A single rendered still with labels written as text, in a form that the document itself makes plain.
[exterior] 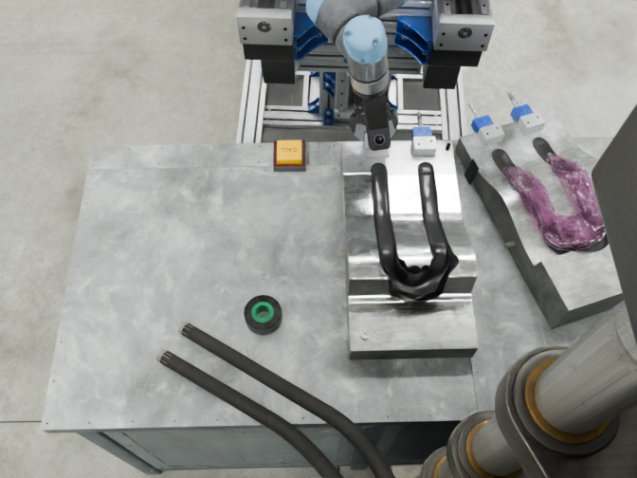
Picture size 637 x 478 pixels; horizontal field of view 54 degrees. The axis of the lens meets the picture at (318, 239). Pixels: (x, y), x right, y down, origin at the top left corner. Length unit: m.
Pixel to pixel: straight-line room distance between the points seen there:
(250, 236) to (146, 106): 1.45
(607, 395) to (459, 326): 0.87
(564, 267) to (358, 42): 0.63
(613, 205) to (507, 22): 2.87
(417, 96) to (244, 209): 1.18
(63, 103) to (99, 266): 1.52
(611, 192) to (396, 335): 1.00
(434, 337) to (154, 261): 0.65
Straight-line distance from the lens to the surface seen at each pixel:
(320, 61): 1.90
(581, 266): 1.42
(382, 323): 1.32
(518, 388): 0.59
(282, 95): 2.50
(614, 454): 0.61
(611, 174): 0.35
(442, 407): 1.35
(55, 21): 3.31
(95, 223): 1.57
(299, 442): 1.22
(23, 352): 2.42
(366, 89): 1.25
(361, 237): 1.34
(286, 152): 1.55
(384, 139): 1.29
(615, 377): 0.47
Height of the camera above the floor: 2.09
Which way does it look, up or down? 62 degrees down
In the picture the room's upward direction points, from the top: straight up
